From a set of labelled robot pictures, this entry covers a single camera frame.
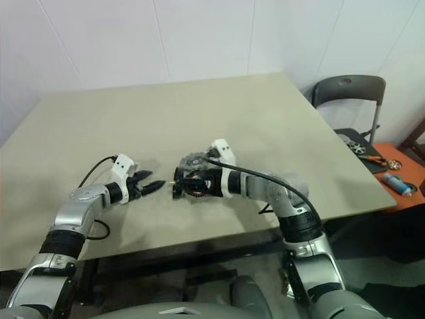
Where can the silver spoked wheel part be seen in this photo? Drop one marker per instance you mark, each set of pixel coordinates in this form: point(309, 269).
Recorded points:
point(357, 147)

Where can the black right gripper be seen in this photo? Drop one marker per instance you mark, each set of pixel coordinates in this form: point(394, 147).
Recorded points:
point(214, 184)

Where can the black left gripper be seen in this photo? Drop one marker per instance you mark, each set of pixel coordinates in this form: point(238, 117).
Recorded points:
point(135, 189)

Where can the black metal table frame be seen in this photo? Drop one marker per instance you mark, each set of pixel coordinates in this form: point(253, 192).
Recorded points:
point(186, 252)

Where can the large dark rounded shape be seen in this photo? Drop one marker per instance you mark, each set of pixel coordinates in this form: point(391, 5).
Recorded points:
point(249, 295)

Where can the orange stool surface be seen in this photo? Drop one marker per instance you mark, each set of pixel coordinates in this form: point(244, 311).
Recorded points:
point(385, 149)

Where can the grey round motor lid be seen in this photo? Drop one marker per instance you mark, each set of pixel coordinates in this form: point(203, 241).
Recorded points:
point(192, 161)

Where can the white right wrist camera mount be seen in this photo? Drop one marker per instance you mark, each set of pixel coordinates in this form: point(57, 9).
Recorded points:
point(225, 148)

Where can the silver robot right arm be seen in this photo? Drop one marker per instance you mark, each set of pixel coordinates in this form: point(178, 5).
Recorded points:
point(285, 199)

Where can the blue spray can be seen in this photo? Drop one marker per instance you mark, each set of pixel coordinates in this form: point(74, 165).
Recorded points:
point(395, 182)

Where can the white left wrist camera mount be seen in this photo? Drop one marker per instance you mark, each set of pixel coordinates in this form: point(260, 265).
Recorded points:
point(123, 164)

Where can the grey folding chair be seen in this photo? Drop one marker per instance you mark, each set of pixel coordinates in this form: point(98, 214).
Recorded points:
point(348, 93)

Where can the grey robot torso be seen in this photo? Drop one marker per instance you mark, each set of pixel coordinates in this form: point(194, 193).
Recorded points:
point(133, 312)

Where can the brown wooden frame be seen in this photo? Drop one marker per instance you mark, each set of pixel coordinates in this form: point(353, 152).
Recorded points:
point(408, 139)

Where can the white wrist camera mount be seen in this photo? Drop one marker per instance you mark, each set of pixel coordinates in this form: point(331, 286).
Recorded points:
point(123, 164)
point(225, 148)

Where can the small gold round part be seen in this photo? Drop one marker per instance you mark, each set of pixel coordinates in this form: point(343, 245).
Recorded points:
point(395, 165)

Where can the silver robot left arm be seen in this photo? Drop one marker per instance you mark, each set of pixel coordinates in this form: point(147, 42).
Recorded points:
point(76, 212)

